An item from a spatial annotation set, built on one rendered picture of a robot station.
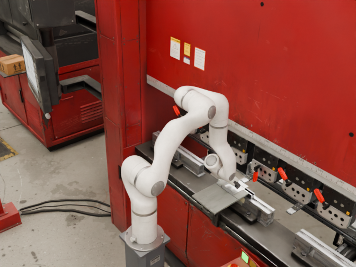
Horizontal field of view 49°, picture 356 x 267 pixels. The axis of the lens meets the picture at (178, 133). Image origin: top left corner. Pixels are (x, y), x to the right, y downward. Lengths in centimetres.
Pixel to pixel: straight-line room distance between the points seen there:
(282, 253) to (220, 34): 115
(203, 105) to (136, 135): 121
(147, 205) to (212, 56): 84
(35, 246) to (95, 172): 103
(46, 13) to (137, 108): 83
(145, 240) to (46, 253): 157
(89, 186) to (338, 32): 286
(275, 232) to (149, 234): 73
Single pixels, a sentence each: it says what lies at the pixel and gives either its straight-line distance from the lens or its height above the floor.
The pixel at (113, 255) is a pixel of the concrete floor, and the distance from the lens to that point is 321.
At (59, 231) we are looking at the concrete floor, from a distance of 347.
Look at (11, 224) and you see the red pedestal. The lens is 360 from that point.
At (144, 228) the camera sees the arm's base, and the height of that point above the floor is 111.
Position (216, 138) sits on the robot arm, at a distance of 186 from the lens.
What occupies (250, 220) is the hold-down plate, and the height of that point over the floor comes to 90.
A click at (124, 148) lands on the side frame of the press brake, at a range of 274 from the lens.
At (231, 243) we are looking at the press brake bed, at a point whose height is 72.
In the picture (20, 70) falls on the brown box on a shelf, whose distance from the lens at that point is 388.
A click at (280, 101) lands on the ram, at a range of 182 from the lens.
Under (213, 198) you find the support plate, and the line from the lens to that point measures 216.
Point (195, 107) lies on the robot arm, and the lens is 162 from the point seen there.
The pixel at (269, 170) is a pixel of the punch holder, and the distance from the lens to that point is 200.
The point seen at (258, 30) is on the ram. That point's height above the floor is 191.
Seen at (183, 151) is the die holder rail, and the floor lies 97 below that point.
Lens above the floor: 239
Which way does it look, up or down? 31 degrees down
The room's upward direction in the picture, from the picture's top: 2 degrees clockwise
